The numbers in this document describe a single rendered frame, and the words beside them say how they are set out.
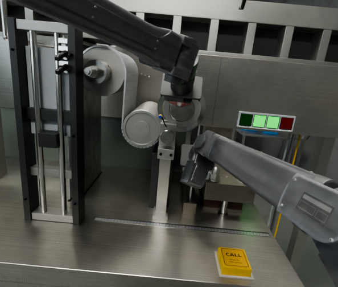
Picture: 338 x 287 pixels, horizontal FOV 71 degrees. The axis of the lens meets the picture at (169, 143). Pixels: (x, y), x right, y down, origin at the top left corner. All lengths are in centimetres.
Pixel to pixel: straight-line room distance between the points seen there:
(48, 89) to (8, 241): 41
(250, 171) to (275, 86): 81
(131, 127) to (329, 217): 63
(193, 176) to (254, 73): 65
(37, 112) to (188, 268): 55
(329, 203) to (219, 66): 91
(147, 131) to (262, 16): 67
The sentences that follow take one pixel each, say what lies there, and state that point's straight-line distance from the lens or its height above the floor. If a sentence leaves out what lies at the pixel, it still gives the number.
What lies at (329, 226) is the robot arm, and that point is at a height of 125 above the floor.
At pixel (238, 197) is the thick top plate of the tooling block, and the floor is 99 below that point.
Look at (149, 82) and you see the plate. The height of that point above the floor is 131.
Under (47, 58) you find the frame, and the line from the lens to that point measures 71.
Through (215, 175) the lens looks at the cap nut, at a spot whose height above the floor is 105.
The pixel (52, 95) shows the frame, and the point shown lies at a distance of 71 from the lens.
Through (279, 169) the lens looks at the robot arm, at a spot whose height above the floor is 125.
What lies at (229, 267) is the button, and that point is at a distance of 65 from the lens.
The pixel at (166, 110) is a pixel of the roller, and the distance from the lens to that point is 73.
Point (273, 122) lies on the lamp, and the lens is 115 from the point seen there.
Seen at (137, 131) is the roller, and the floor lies 116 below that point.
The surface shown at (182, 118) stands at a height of 122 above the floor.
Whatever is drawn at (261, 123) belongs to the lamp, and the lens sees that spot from 113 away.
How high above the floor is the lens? 134
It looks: 16 degrees down
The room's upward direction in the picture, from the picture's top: 5 degrees clockwise
